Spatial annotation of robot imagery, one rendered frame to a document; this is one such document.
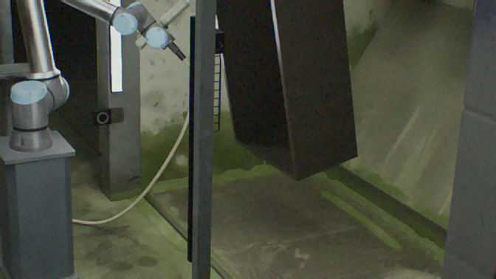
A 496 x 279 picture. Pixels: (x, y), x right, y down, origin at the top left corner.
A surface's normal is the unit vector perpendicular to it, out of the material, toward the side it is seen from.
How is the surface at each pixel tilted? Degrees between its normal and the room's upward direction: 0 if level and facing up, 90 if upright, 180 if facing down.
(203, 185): 90
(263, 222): 0
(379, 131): 57
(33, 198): 90
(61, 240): 90
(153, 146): 90
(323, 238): 0
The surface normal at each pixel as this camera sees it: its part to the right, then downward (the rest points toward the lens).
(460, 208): -0.89, 0.13
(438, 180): -0.73, -0.40
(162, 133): 0.46, 0.31
